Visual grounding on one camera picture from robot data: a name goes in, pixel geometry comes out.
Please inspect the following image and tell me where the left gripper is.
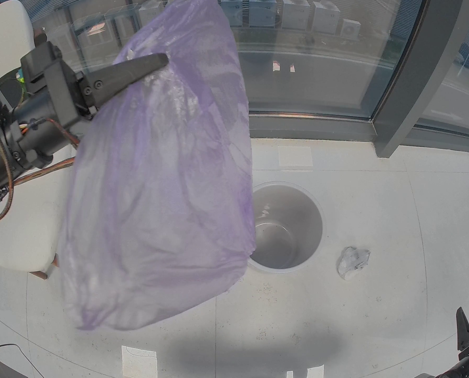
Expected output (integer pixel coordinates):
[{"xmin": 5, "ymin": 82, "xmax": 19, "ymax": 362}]
[{"xmin": 13, "ymin": 52, "xmax": 169, "ymax": 160}]

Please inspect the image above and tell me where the purple plastic bag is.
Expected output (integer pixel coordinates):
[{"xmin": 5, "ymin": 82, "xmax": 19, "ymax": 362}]
[{"xmin": 57, "ymin": 0, "xmax": 257, "ymax": 332}]

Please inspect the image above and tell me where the white trash bin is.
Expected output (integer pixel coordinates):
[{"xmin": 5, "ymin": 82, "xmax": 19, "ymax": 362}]
[{"xmin": 247, "ymin": 181, "xmax": 324, "ymax": 271}]

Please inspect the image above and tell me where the crumpled white paper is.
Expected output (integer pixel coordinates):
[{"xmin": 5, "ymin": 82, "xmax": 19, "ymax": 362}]
[{"xmin": 336, "ymin": 246, "xmax": 371, "ymax": 281}]

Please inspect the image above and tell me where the white chair with wooden legs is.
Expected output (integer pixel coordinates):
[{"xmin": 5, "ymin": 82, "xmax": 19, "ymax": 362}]
[{"xmin": 0, "ymin": 0, "xmax": 79, "ymax": 280}]

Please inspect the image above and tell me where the window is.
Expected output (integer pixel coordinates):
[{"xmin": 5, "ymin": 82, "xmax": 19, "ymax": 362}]
[{"xmin": 0, "ymin": 0, "xmax": 469, "ymax": 160}]

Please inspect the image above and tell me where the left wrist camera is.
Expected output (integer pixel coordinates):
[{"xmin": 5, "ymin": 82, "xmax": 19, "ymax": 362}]
[{"xmin": 20, "ymin": 41, "xmax": 81, "ymax": 130}]

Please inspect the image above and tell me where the black cable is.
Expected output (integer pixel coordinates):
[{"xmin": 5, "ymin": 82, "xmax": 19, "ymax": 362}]
[{"xmin": 0, "ymin": 343, "xmax": 35, "ymax": 378}]

